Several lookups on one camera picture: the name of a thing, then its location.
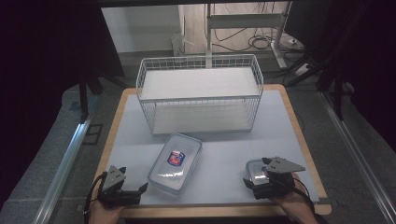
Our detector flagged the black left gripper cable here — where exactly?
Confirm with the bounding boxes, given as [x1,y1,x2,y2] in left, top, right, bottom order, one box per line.
[82,173,106,224]

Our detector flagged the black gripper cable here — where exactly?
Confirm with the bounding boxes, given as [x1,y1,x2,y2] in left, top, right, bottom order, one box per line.
[82,173,106,224]
[291,176,316,217]

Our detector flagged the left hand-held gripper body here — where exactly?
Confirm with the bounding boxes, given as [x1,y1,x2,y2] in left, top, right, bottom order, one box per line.
[97,165,142,209]

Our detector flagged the small black floor frame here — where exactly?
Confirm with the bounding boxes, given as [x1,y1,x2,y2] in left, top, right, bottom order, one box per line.
[82,123,104,146]

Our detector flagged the white wire shelf rack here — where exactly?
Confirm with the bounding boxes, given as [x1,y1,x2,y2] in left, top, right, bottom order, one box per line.
[135,53,265,136]

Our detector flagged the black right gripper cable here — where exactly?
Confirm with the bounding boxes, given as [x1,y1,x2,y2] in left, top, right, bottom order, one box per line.
[291,176,316,217]

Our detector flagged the aluminium rail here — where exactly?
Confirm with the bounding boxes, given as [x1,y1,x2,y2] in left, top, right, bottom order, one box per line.
[32,114,93,224]
[319,91,396,224]

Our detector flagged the black tripod legs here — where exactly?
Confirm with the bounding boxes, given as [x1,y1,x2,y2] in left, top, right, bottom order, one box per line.
[285,50,347,121]

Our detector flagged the person's left hand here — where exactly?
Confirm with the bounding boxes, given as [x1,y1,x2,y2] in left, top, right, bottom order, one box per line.
[88,198,126,224]

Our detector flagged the black floor cables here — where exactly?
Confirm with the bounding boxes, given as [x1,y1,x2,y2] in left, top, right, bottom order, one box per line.
[214,27,283,53]

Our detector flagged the white metal stand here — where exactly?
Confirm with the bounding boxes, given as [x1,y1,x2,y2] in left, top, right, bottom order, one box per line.
[205,1,290,70]

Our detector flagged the small clear plastic food container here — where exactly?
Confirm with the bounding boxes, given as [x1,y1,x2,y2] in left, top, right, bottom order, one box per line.
[245,159,273,185]

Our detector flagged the white power strip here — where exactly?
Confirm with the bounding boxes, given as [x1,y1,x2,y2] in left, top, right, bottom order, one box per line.
[293,63,313,77]

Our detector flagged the large clear plastic food container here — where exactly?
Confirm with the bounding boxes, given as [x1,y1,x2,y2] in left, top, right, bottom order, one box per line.
[147,133,204,197]

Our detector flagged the black curtain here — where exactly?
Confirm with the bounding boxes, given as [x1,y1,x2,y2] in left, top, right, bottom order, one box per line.
[284,0,396,153]
[0,0,126,206]

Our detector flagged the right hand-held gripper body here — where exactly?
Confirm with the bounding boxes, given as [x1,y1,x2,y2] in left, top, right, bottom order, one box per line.
[252,156,306,201]

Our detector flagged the light blue table mat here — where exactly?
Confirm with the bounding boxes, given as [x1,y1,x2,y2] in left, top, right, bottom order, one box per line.
[92,90,320,207]

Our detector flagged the black stand legs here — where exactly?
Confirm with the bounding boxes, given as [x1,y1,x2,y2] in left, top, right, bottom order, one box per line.
[77,70,105,123]

